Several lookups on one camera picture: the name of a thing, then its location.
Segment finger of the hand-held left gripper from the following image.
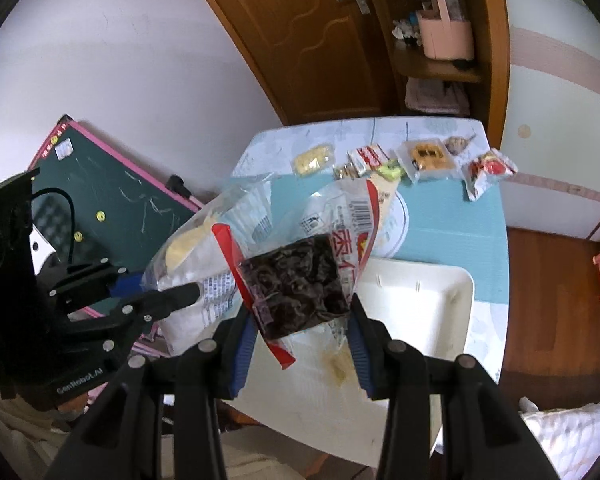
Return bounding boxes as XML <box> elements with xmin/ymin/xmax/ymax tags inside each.
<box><xmin>47</xmin><ymin>260</ymin><xmax>146</xmax><ymax>311</ymax></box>
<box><xmin>60</xmin><ymin>282</ymin><xmax>202</xmax><ymax>363</ymax></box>

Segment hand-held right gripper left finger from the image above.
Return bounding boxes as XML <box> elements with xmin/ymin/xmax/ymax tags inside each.
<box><xmin>42</xmin><ymin>305</ymin><xmax>256</xmax><ymax>480</ymax></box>

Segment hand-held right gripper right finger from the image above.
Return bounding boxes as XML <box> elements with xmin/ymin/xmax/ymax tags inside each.
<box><xmin>347</xmin><ymin>295</ymin><xmax>548</xmax><ymax>480</ymax></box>

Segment clear bag of yellow chips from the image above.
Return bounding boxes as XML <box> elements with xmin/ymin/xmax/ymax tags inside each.
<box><xmin>142</xmin><ymin>174</ymin><xmax>281</xmax><ymax>358</ymax></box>

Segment white plastic tray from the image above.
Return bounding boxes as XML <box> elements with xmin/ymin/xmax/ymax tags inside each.
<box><xmin>235</xmin><ymin>257</ymin><xmax>476</xmax><ymax>463</ymax></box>

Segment dark dried snack bag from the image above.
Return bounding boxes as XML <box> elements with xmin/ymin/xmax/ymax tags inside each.
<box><xmin>212</xmin><ymin>177</ymin><xmax>398</xmax><ymax>371</ymax></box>

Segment small yellow snack packet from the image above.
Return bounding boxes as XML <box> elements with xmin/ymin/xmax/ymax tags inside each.
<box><xmin>292</xmin><ymin>144</ymin><xmax>337</xmax><ymax>177</ymax></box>

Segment orange cracker packet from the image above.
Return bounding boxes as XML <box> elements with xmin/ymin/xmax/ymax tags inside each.
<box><xmin>399</xmin><ymin>137</ymin><xmax>457</xmax><ymax>183</ymax></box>

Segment black board clamp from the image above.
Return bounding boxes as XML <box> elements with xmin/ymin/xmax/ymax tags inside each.
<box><xmin>166</xmin><ymin>175</ymin><xmax>193</xmax><ymax>198</ymax></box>

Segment person's beige clothing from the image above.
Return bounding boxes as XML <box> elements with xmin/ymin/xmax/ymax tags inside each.
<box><xmin>0</xmin><ymin>360</ymin><xmax>331</xmax><ymax>480</ymax></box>

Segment small green snack packet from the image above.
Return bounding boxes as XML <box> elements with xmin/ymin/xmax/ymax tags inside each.
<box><xmin>377</xmin><ymin>160</ymin><xmax>406</xmax><ymax>183</ymax></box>

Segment red and white snack packet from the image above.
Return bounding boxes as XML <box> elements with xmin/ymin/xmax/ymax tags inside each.
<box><xmin>347</xmin><ymin>143</ymin><xmax>392</xmax><ymax>177</ymax></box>

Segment white blanket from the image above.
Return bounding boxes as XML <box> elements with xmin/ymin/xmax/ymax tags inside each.
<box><xmin>517</xmin><ymin>395</ymin><xmax>600</xmax><ymax>480</ymax></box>

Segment brown candy packet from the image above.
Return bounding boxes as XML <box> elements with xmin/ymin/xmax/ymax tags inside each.
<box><xmin>444</xmin><ymin>132</ymin><xmax>478</xmax><ymax>158</ymax></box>

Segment folded pink cloth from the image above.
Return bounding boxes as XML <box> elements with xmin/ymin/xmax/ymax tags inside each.
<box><xmin>405</xmin><ymin>77</ymin><xmax>471</xmax><ymax>115</ymax></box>

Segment brown wooden door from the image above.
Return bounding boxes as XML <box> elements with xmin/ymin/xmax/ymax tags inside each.
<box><xmin>177</xmin><ymin>0</ymin><xmax>396</xmax><ymax>126</ymax></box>

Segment brown wooden shelf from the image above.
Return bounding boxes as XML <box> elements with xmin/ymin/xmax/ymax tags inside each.
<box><xmin>375</xmin><ymin>0</ymin><xmax>511</xmax><ymax>133</ymax></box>

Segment small toy figures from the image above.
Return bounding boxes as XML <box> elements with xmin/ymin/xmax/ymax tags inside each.
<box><xmin>392</xmin><ymin>17</ymin><xmax>423</xmax><ymax>46</ymax></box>

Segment white and pink wardrobe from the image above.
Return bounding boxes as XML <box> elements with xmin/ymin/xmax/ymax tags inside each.
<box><xmin>495</xmin><ymin>0</ymin><xmax>600</xmax><ymax>246</ymax></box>

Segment pink plastic basket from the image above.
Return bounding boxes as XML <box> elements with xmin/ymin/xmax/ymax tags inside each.
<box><xmin>415</xmin><ymin>0</ymin><xmax>476</xmax><ymax>61</ymax></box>

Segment black cable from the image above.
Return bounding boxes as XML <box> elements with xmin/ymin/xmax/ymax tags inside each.
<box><xmin>30</xmin><ymin>187</ymin><xmax>78</xmax><ymax>266</ymax></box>

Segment green chalkboard with pink frame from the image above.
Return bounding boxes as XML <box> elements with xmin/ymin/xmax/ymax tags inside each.
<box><xmin>27</xmin><ymin>115</ymin><xmax>206</xmax><ymax>356</ymax></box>

